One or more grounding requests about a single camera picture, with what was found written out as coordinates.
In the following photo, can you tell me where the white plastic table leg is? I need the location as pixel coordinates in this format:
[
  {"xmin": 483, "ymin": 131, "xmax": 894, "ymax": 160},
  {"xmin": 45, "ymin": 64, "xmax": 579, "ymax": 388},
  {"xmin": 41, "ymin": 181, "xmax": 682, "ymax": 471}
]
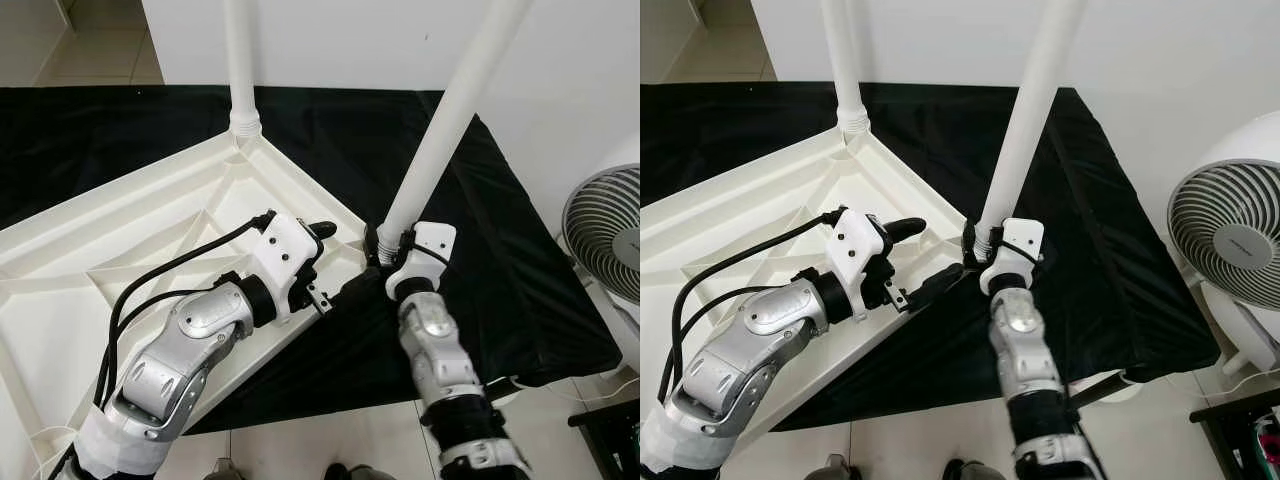
[
  {"xmin": 222, "ymin": 0, "xmax": 263, "ymax": 137},
  {"xmin": 376, "ymin": 0, "xmax": 536, "ymax": 266},
  {"xmin": 820, "ymin": 0, "xmax": 871, "ymax": 137},
  {"xmin": 976, "ymin": 0, "xmax": 1089, "ymax": 256}
]

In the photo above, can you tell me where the white plastic table top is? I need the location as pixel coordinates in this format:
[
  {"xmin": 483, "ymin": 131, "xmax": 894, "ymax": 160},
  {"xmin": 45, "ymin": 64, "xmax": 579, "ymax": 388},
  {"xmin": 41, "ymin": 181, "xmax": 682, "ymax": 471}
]
[
  {"xmin": 640, "ymin": 125, "xmax": 986, "ymax": 446},
  {"xmin": 0, "ymin": 128, "xmax": 386, "ymax": 476}
]

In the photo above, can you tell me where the black tablecloth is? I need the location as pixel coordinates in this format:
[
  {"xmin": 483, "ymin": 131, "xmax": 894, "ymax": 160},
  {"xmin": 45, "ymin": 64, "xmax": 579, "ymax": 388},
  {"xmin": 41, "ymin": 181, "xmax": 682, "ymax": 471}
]
[
  {"xmin": 640, "ymin": 82, "xmax": 1221, "ymax": 433},
  {"xmin": 0, "ymin": 85, "xmax": 623, "ymax": 436}
]

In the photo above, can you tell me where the white floor fan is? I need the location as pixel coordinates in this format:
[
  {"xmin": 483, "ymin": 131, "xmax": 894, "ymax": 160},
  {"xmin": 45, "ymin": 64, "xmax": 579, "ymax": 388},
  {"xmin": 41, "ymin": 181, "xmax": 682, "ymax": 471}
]
[
  {"xmin": 560, "ymin": 135, "xmax": 641, "ymax": 376},
  {"xmin": 1165, "ymin": 138, "xmax": 1280, "ymax": 376}
]

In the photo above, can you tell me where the pink green floor item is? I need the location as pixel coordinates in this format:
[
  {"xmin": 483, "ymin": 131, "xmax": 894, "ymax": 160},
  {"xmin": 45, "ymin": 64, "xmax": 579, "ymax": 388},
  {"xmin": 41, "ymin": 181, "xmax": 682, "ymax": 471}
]
[{"xmin": 1250, "ymin": 415, "xmax": 1280, "ymax": 466}]

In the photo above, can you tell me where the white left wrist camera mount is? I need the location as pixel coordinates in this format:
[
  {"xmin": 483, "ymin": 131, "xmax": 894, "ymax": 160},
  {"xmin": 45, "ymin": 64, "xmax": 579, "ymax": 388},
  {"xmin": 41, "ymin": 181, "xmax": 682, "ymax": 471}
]
[
  {"xmin": 828, "ymin": 207, "xmax": 893, "ymax": 321},
  {"xmin": 248, "ymin": 212, "xmax": 323, "ymax": 321}
]

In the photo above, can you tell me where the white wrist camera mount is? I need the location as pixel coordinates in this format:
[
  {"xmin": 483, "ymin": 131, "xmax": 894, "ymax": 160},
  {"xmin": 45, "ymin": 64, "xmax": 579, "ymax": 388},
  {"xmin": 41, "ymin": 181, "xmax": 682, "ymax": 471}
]
[
  {"xmin": 248, "ymin": 212, "xmax": 323, "ymax": 321},
  {"xmin": 980, "ymin": 218, "xmax": 1046, "ymax": 296},
  {"xmin": 828, "ymin": 207, "xmax": 893, "ymax": 321},
  {"xmin": 385, "ymin": 222, "xmax": 458, "ymax": 301}
]

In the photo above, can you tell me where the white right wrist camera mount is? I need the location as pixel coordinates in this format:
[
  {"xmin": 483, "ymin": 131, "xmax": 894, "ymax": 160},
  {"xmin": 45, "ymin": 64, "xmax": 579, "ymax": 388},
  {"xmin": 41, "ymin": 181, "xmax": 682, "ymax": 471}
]
[
  {"xmin": 980, "ymin": 218, "xmax": 1046, "ymax": 296},
  {"xmin": 385, "ymin": 222, "xmax": 458, "ymax": 301}
]

